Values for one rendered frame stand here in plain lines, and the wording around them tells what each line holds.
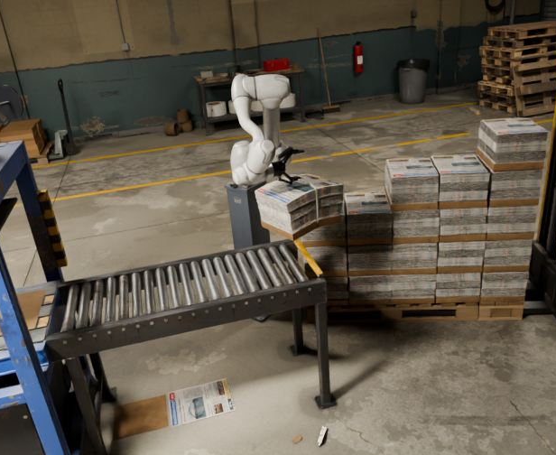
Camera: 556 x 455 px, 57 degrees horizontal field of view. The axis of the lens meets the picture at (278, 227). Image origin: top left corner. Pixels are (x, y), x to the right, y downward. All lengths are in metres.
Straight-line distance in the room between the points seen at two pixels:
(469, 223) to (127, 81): 7.21
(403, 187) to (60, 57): 7.28
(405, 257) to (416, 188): 0.48
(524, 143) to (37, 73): 7.91
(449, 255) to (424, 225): 0.28
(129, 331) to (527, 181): 2.41
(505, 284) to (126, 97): 7.40
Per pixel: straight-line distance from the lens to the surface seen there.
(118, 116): 9.66
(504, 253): 3.60
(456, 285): 3.64
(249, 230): 3.47
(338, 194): 2.84
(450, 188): 3.33
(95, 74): 9.56
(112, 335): 2.57
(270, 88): 2.90
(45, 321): 2.74
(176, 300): 2.62
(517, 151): 3.36
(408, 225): 3.38
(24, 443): 2.82
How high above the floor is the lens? 2.14
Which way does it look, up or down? 25 degrees down
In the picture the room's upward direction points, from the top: 5 degrees counter-clockwise
